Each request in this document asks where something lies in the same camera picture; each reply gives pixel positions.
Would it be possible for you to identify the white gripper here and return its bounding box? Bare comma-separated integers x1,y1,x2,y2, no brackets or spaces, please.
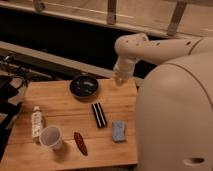
114,65,132,85

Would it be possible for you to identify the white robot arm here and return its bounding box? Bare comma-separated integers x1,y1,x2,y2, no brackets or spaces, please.
114,33,213,171

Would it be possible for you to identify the dark blue bowl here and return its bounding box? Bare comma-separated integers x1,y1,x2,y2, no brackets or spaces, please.
69,75,99,98

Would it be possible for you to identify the blue sponge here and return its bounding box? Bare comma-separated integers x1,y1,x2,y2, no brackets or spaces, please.
112,120,126,142

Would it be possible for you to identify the dark red chili pepper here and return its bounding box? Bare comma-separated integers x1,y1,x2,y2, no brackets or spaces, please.
74,132,88,156

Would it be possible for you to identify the white tube bottle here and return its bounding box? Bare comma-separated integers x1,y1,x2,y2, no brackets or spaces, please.
31,106,44,142

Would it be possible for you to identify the white paper cup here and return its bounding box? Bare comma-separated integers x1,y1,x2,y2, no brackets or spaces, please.
39,126,63,150

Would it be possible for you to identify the black equipment with cables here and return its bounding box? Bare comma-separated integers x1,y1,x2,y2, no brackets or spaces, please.
0,54,28,161

